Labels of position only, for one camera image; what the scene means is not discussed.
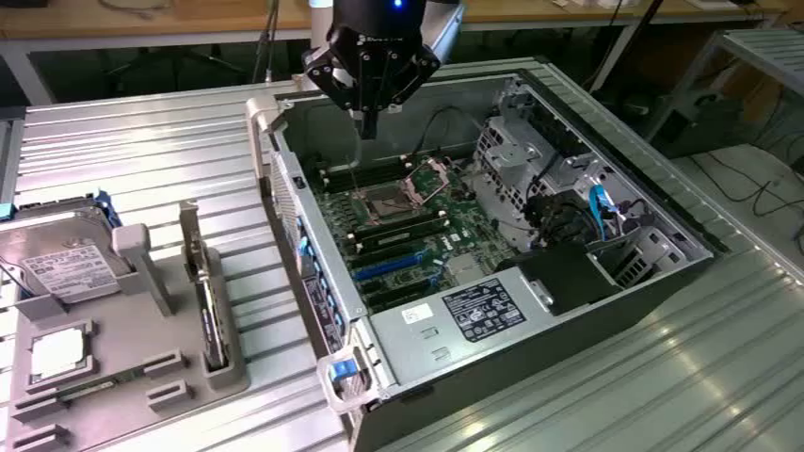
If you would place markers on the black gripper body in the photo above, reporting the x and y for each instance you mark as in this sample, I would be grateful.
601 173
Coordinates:
381 28

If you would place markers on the graphics card with black cooler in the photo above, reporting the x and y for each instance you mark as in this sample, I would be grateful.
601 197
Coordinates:
211 306

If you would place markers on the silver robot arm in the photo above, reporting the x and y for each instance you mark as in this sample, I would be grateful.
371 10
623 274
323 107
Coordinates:
321 28

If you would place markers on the metal locking lever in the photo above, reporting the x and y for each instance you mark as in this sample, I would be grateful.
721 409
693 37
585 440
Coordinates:
357 165

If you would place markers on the black RAM slot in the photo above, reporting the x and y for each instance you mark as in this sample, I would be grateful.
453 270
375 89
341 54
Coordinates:
342 170
353 182

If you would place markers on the open metal socket cover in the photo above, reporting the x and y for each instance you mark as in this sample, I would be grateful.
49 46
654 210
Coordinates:
430 176

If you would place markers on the black chair base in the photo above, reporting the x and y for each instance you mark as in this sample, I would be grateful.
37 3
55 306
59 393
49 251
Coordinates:
170 61

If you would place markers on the silver disk bay cage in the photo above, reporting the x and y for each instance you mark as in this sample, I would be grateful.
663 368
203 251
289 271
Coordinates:
509 188

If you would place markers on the CPU socket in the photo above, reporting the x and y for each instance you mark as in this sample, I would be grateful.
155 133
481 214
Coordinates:
386 205

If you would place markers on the green motherboard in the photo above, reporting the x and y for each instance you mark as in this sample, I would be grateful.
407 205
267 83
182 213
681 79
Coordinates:
465 226

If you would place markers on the dark RAM stick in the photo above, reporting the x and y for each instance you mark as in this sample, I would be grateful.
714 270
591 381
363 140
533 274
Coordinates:
397 228

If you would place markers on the blue expansion slot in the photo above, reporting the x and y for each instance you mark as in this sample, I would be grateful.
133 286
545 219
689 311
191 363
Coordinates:
386 266

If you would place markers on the silver chipset heatsink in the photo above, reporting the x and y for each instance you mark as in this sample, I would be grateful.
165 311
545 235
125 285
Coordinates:
469 268

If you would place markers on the blue disk caddy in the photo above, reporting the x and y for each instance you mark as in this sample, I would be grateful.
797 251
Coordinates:
109 212

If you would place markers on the black box under shelf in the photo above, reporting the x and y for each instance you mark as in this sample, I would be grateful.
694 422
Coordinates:
703 127

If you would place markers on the black expansion slot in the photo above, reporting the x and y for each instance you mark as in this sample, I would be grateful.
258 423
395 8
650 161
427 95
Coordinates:
397 296

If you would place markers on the black air shroud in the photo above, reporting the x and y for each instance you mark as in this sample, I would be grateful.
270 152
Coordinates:
559 278

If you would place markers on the metal slat shelf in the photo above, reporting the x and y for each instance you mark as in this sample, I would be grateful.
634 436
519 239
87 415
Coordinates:
767 47

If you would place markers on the silver power supply unit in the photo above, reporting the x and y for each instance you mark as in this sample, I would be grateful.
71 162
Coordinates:
415 343

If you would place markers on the silver hard disk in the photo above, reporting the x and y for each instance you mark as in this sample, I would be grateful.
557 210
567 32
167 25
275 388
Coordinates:
57 263

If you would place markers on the blue case latch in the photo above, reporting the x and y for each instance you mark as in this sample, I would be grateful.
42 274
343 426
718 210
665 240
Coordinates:
342 369

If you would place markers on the grey parts rack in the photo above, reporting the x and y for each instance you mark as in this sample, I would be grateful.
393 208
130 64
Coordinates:
126 339

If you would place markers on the open grey PC case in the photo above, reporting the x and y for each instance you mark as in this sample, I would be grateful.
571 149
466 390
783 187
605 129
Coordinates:
534 376

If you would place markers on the silver CPU chip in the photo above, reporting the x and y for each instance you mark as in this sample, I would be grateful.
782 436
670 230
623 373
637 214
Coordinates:
58 354

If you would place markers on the green RAM stick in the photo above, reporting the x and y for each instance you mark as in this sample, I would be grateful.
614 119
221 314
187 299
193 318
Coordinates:
101 383

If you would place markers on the wooden desk with white frame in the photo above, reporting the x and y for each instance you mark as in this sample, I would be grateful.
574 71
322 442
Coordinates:
189 26

